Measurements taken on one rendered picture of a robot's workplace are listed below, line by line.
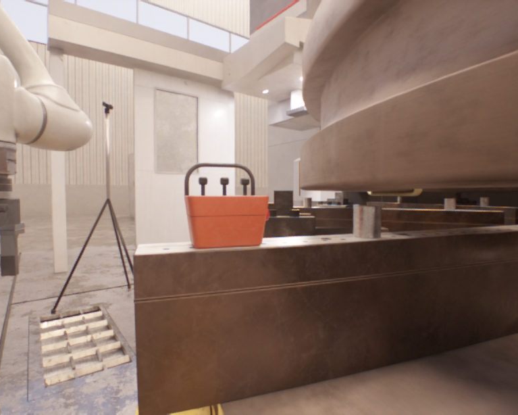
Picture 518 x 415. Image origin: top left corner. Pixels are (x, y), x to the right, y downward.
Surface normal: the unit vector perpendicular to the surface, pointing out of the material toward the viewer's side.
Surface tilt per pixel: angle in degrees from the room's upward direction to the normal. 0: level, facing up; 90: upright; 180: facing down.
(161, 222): 90
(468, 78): 90
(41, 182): 90
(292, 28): 90
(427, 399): 0
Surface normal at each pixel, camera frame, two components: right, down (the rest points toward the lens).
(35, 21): 0.61, 0.04
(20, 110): 1.00, 0.04
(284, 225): -0.07, 0.04
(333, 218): -0.45, 0.04
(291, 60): -0.79, 0.03
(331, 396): 0.00, -1.00
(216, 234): 0.30, 0.16
